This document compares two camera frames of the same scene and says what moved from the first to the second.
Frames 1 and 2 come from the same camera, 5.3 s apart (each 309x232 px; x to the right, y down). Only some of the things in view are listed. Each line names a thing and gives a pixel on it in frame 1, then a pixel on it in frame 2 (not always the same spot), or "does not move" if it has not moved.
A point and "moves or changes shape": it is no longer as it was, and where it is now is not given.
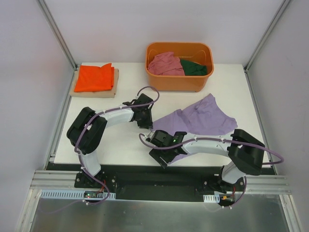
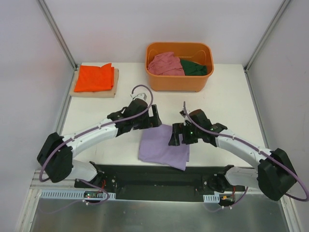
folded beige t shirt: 109,94 does not move
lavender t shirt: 204,117 moves or changes shape
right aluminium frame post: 272,23 does not move
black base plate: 148,182 does not move
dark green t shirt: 192,68 does not move
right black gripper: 159,157 → 180,133
